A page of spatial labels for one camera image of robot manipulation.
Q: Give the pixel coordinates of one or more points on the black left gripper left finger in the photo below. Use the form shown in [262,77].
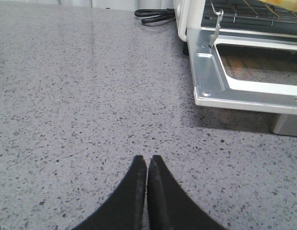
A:
[123,210]

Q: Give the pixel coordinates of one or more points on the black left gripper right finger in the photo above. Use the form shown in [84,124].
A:
[169,207]

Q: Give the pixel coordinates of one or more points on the glass oven door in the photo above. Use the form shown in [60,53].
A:
[244,70]

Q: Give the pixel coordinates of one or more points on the yellow striped bread loaf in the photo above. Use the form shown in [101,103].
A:
[290,5]

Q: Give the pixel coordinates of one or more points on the white Toshiba toaster oven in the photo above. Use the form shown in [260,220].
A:
[189,16]

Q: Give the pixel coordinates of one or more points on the metal oven wire rack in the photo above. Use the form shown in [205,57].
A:
[248,12]

